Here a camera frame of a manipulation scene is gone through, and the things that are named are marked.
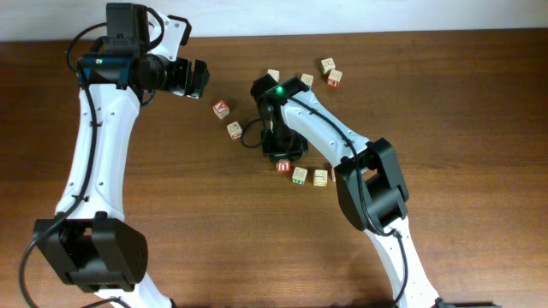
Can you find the blue edged wooden block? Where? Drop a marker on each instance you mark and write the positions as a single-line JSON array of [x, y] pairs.
[[307, 79]]

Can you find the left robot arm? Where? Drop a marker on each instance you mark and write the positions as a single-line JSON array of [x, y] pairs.
[[88, 242]]

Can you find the red letter K block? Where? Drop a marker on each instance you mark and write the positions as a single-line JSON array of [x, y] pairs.
[[334, 78]]

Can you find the plain top wooden block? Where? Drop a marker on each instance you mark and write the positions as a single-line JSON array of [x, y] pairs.
[[326, 65]]

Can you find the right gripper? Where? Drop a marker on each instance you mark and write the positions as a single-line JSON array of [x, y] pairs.
[[272, 152]]

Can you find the red letter U block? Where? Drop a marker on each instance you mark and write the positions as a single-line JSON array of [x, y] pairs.
[[283, 166]]

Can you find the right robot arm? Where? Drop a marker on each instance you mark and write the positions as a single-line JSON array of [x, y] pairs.
[[371, 190]]

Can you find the red edged picture block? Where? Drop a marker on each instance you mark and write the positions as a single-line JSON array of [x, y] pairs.
[[234, 129]]

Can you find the yellow edged wooden block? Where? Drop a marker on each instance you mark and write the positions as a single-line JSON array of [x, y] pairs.
[[320, 177]]

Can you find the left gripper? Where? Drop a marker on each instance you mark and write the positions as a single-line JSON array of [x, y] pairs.
[[200, 79]]

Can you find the green edged wooden block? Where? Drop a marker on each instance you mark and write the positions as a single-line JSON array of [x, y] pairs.
[[299, 175]]

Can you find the red letter X block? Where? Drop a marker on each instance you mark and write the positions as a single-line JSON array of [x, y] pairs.
[[274, 74]]

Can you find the red letter A block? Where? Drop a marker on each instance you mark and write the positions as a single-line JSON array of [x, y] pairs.
[[221, 109]]

